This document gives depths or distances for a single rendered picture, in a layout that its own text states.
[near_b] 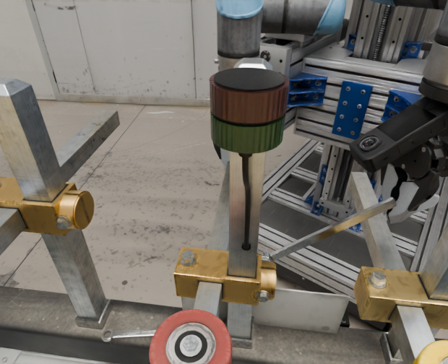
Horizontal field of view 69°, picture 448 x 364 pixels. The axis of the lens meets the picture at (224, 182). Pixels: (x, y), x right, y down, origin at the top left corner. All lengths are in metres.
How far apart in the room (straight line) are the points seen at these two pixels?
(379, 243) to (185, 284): 0.30
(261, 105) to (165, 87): 3.01
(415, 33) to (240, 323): 1.00
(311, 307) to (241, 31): 0.45
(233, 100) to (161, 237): 1.54
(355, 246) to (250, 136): 1.28
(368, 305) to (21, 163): 0.45
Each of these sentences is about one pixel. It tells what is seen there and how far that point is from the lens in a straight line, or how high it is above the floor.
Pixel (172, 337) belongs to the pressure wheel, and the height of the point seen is 0.90.
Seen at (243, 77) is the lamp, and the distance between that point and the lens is 0.26.
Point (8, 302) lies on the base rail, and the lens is 0.73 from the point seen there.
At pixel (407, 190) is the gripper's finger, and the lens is 0.50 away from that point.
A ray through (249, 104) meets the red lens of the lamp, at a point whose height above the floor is 1.13.
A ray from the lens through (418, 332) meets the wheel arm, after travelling 0.47.
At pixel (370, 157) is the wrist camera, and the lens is 0.43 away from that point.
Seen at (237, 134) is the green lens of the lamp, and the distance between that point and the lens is 0.24.
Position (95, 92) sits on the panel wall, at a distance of 3.52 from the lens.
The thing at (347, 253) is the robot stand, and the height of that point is 0.21.
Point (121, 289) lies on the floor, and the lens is 1.57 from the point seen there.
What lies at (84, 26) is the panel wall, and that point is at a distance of 3.35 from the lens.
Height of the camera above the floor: 1.22
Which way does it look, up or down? 35 degrees down
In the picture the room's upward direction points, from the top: straight up
